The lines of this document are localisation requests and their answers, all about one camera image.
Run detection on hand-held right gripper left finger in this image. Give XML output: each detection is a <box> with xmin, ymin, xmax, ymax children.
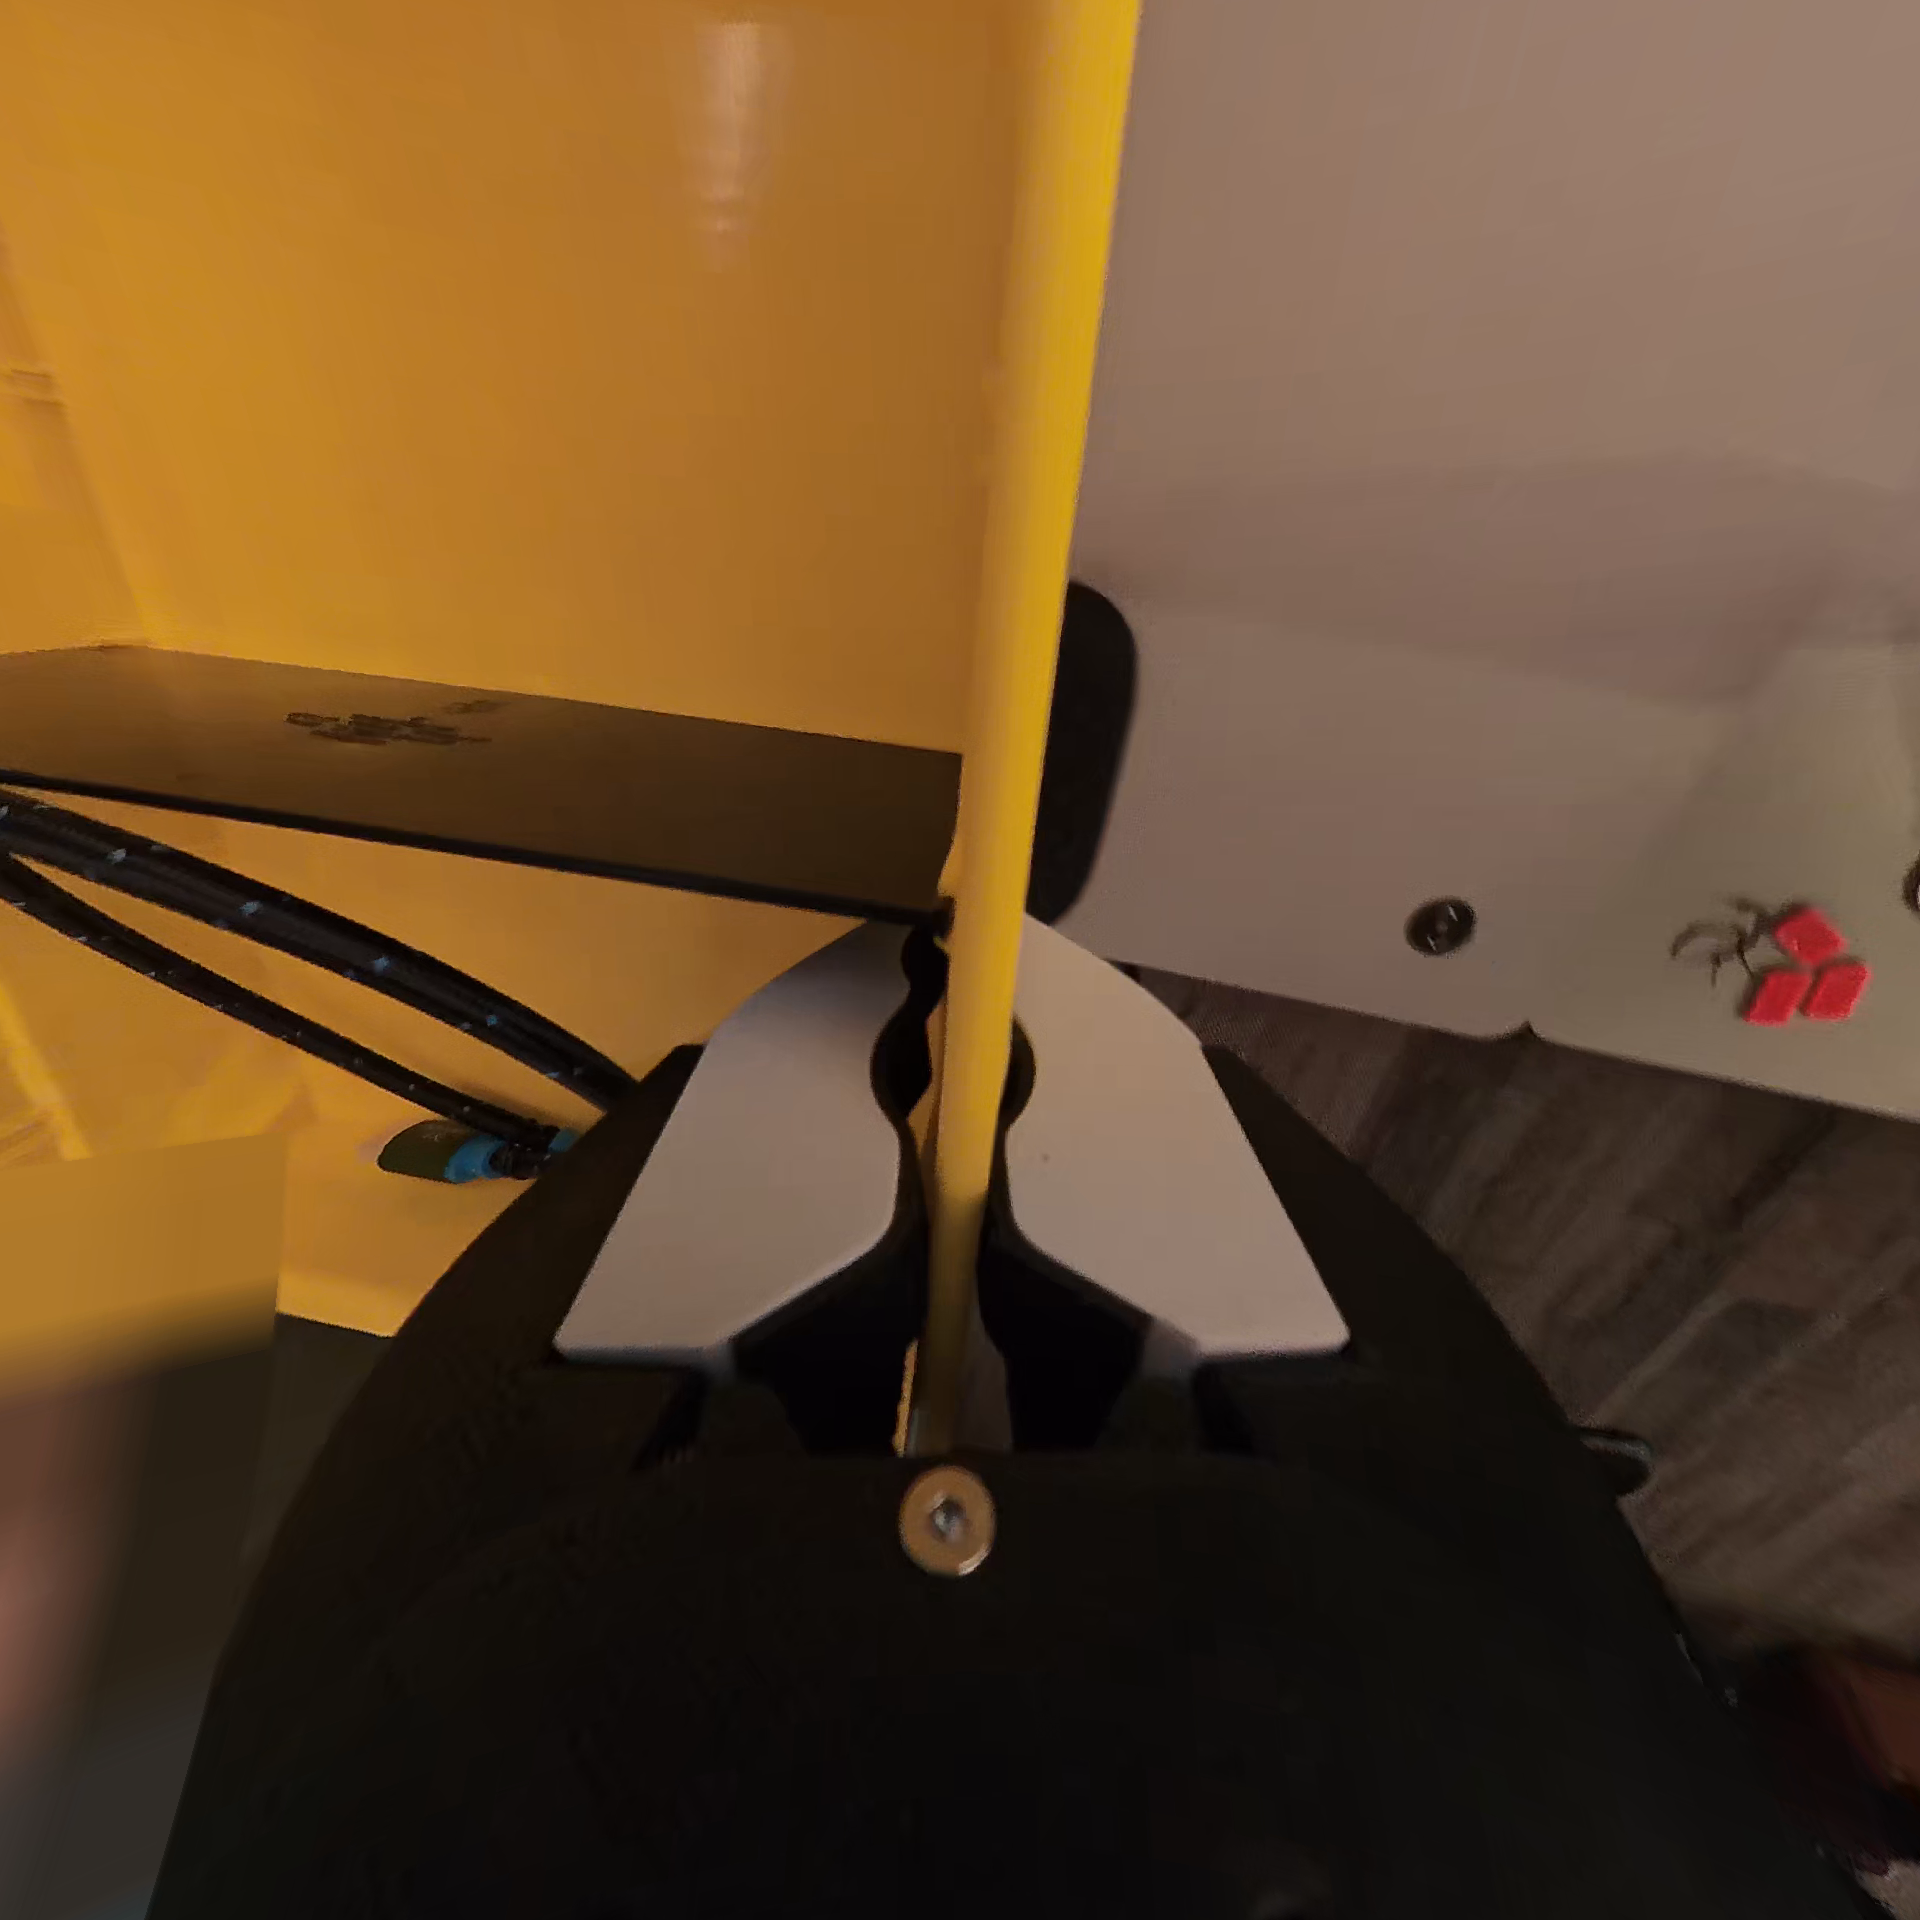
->
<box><xmin>553</xmin><ymin>919</ymin><xmax>950</xmax><ymax>1358</ymax></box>

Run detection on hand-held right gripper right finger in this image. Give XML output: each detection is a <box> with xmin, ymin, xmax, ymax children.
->
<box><xmin>992</xmin><ymin>919</ymin><xmax>1356</xmax><ymax>1358</ymax></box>

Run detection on black braided hdmi cable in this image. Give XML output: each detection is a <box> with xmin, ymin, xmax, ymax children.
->
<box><xmin>0</xmin><ymin>787</ymin><xmax>644</xmax><ymax>1191</ymax></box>

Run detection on yellow plastic bin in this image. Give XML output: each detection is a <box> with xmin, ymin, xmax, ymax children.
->
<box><xmin>0</xmin><ymin>0</ymin><xmax>1142</xmax><ymax>1455</ymax></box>

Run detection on black bin divider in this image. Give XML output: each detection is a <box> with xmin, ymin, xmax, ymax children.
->
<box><xmin>0</xmin><ymin>646</ymin><xmax>959</xmax><ymax>919</ymax></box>

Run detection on white panel with red logo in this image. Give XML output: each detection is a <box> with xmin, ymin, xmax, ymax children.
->
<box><xmin>1066</xmin><ymin>588</ymin><xmax>1920</xmax><ymax>1125</ymax></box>

